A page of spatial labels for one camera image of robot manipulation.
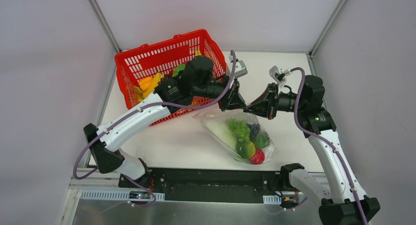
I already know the dark purple grape bunch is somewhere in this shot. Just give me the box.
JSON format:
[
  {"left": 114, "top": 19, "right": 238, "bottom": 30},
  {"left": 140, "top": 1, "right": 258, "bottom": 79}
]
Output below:
[{"left": 246, "top": 123, "right": 261, "bottom": 143}]

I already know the green grape bunch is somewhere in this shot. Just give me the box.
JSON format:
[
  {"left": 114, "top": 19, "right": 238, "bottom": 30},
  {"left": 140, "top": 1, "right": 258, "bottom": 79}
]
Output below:
[{"left": 226, "top": 118, "right": 250, "bottom": 142}]

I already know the clear zip top bag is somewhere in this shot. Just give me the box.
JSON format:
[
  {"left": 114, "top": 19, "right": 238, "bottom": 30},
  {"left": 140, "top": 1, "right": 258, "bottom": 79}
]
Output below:
[{"left": 193, "top": 110, "right": 277, "bottom": 165}]

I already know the green bell pepper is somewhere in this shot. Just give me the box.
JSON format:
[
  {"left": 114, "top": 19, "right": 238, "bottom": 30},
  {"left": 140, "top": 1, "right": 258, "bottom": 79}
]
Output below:
[{"left": 253, "top": 131, "right": 271, "bottom": 149}]

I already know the green mango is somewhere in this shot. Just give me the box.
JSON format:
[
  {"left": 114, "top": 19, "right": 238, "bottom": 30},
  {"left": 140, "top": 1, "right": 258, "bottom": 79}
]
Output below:
[{"left": 236, "top": 141, "right": 256, "bottom": 159}]

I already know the red apple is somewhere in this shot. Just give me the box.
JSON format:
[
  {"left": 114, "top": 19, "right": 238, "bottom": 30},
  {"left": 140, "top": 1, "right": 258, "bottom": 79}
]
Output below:
[{"left": 249, "top": 149, "right": 265, "bottom": 165}]

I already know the red plastic shopping basket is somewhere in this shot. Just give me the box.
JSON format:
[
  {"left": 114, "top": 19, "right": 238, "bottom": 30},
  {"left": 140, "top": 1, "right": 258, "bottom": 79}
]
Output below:
[{"left": 115, "top": 29, "right": 226, "bottom": 126}]

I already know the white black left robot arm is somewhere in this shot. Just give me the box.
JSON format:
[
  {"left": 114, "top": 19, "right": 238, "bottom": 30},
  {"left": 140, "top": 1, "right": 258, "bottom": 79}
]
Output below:
[{"left": 83, "top": 55, "right": 247, "bottom": 188}]

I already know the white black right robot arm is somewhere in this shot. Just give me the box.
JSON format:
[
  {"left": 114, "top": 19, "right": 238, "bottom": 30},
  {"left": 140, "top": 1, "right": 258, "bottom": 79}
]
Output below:
[{"left": 246, "top": 75, "right": 380, "bottom": 225}]

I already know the green lettuce leaf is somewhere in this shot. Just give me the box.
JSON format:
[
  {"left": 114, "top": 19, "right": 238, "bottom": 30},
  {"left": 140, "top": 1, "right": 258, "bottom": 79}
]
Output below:
[{"left": 172, "top": 63, "right": 185, "bottom": 77}]

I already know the yellow banana bunch front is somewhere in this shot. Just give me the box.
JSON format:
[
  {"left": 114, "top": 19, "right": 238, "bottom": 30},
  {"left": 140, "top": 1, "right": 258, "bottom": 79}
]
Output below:
[{"left": 133, "top": 73, "right": 164, "bottom": 102}]

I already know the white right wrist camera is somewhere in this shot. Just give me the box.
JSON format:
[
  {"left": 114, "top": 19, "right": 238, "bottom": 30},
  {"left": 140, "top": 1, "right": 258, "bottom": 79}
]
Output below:
[{"left": 269, "top": 66, "right": 292, "bottom": 89}]

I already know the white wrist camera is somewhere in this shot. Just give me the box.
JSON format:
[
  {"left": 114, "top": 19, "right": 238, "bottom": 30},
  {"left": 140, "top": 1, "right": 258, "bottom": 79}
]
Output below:
[
  {"left": 230, "top": 59, "right": 248, "bottom": 79},
  {"left": 269, "top": 66, "right": 292, "bottom": 89}
]

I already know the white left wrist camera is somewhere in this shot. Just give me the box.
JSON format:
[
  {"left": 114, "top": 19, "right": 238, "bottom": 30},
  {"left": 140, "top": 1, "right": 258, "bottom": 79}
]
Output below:
[{"left": 230, "top": 59, "right": 248, "bottom": 79}]

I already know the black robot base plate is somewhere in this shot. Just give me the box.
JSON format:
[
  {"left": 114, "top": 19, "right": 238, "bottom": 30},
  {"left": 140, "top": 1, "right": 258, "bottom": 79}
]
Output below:
[{"left": 136, "top": 167, "right": 301, "bottom": 207}]

